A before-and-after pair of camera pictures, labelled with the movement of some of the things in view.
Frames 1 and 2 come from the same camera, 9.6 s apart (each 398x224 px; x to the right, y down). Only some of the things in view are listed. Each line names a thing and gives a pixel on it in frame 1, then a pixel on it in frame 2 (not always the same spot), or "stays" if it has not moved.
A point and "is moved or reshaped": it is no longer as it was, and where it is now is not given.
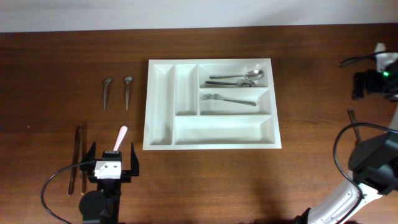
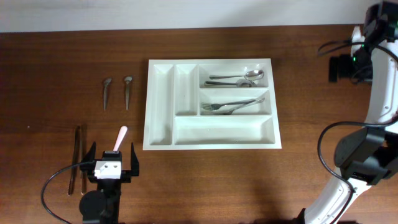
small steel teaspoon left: (107, 81) stays
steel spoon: (242, 83) stays
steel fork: (216, 96) is moved or reshaped
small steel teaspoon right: (127, 79) stays
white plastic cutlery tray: (211, 104) stays
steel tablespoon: (252, 74) stays
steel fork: (352, 114) to (244, 106)
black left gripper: (127, 175) stays
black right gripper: (372, 86) to (343, 60)
